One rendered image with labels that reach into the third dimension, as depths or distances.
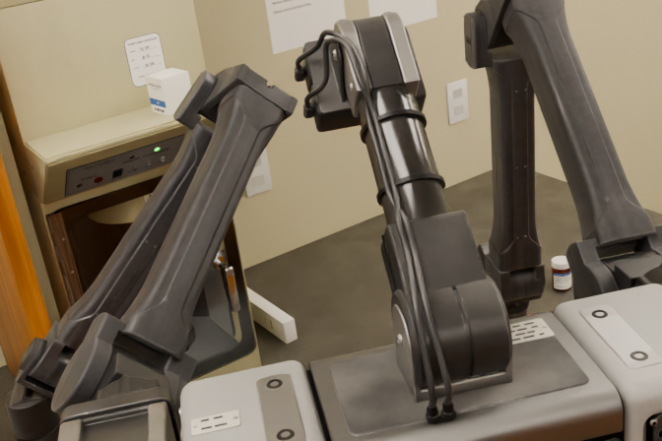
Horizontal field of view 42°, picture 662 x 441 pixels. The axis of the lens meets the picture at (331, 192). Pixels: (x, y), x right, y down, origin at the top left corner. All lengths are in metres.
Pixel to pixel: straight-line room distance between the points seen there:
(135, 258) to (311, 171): 1.15
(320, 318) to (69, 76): 0.77
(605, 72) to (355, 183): 0.95
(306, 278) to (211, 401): 1.39
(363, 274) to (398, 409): 1.41
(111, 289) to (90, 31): 0.49
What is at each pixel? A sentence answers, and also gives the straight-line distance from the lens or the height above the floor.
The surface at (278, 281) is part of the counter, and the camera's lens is 2.04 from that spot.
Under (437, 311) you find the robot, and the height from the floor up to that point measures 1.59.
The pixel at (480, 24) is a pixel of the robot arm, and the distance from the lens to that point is 1.10.
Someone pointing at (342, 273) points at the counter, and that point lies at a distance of 2.03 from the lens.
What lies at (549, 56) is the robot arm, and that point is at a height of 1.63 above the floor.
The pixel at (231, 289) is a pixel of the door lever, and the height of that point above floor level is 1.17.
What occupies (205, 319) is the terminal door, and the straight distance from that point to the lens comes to 1.62.
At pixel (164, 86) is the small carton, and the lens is 1.38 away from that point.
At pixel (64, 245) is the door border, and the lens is 1.47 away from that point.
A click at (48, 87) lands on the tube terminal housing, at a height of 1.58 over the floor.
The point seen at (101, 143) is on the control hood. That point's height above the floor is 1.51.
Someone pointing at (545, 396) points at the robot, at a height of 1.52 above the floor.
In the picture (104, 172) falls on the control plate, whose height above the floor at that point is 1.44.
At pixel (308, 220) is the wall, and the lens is 2.21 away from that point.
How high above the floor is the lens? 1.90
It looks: 23 degrees down
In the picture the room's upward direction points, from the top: 8 degrees counter-clockwise
